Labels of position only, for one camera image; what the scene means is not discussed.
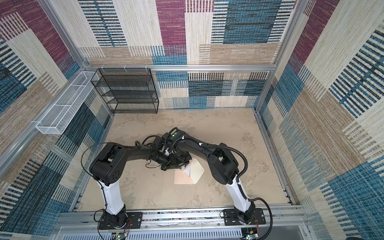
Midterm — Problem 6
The pale pink envelope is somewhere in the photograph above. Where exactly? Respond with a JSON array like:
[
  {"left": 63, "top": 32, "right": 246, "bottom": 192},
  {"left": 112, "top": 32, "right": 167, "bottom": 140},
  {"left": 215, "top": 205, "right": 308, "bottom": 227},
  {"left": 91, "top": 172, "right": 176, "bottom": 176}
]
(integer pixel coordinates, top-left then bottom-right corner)
[{"left": 174, "top": 158, "right": 205, "bottom": 185}]

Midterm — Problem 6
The pink red letter card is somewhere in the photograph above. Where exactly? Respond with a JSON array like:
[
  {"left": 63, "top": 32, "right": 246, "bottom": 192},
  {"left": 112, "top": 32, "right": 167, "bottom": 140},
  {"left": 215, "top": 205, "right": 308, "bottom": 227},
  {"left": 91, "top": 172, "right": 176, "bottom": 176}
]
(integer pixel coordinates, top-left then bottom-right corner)
[{"left": 184, "top": 166, "right": 191, "bottom": 177}]

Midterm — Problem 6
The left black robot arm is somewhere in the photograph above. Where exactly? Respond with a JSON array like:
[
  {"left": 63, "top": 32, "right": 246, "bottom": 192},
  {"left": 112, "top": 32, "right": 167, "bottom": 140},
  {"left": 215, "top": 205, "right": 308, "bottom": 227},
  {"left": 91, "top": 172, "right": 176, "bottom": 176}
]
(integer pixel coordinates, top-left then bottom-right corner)
[{"left": 90, "top": 136, "right": 192, "bottom": 229}]

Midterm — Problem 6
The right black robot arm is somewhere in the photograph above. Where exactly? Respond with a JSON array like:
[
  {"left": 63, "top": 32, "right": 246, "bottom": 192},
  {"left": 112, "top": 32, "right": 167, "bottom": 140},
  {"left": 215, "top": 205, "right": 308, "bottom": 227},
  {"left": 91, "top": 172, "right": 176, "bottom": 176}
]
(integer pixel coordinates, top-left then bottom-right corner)
[{"left": 157, "top": 127, "right": 255, "bottom": 224}]

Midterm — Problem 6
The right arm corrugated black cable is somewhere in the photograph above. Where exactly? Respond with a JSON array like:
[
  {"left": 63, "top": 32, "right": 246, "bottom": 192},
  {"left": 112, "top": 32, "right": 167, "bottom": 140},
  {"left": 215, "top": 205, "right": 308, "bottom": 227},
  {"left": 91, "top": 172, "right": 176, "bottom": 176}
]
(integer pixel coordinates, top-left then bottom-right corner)
[{"left": 164, "top": 127, "right": 274, "bottom": 240}]

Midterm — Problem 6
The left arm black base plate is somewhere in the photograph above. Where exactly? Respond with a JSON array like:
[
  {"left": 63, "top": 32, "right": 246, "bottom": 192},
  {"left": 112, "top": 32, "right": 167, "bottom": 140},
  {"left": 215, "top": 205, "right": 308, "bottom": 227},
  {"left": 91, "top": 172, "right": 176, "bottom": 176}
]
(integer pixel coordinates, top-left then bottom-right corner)
[{"left": 98, "top": 212, "right": 143, "bottom": 231}]

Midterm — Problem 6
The black wire mesh shelf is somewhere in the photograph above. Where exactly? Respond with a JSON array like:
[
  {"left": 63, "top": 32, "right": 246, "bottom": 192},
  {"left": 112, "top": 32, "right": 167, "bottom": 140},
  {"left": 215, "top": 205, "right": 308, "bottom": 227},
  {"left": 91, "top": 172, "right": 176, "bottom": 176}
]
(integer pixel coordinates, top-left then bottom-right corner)
[{"left": 91, "top": 68, "right": 159, "bottom": 114}]

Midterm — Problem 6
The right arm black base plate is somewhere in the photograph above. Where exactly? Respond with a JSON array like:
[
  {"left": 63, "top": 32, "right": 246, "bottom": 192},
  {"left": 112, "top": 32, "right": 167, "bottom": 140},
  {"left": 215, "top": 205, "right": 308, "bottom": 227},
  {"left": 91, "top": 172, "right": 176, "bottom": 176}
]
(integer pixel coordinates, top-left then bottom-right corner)
[{"left": 222, "top": 208, "right": 266, "bottom": 226}]

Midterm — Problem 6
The aluminium mounting rail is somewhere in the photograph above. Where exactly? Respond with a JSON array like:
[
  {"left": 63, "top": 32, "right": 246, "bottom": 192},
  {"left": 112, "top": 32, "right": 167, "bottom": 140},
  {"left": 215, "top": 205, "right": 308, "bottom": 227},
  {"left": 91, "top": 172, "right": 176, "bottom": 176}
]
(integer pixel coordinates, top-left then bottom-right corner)
[{"left": 50, "top": 205, "right": 316, "bottom": 240}]

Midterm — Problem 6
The white wire mesh basket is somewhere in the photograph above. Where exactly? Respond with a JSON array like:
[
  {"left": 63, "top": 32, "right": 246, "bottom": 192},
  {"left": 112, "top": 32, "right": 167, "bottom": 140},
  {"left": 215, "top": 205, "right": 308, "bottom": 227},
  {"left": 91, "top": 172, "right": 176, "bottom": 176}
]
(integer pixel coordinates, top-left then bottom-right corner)
[{"left": 36, "top": 71, "right": 95, "bottom": 135}]

